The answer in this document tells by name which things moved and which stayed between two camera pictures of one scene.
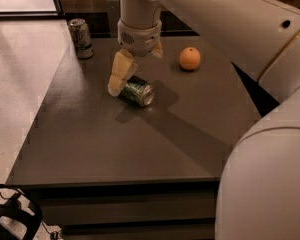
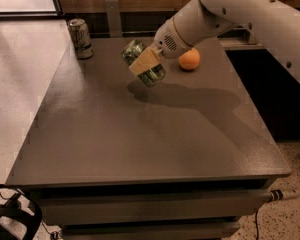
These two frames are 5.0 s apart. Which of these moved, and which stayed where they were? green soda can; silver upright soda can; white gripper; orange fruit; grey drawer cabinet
Moved: white gripper; green soda can
Stayed: grey drawer cabinet; silver upright soda can; orange fruit
